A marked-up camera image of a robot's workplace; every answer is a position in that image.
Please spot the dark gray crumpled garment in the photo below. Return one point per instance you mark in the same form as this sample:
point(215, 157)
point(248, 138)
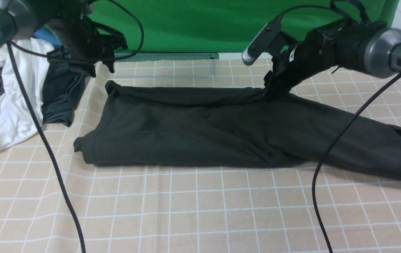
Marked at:
point(62, 92)

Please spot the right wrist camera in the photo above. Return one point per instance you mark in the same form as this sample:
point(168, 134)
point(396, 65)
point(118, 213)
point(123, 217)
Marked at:
point(262, 41)

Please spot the gray long-sleeved shirt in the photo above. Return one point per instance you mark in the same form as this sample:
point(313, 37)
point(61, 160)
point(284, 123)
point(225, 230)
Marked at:
point(233, 127)

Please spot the white crumpled shirt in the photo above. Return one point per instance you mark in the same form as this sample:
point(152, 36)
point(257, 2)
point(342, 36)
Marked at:
point(16, 123)

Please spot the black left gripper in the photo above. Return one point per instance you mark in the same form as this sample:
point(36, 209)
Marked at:
point(84, 42)

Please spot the beige checkered tablecloth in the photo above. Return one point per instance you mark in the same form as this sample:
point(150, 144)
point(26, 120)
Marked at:
point(185, 210)

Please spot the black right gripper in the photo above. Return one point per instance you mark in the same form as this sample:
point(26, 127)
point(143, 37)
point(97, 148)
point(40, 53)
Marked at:
point(317, 53)

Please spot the green backdrop cloth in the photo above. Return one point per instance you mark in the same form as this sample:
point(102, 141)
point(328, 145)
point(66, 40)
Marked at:
point(191, 26)

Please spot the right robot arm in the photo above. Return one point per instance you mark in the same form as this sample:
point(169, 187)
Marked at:
point(371, 49)

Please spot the blue crumpled garment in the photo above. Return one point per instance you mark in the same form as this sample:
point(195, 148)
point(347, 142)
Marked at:
point(40, 34)

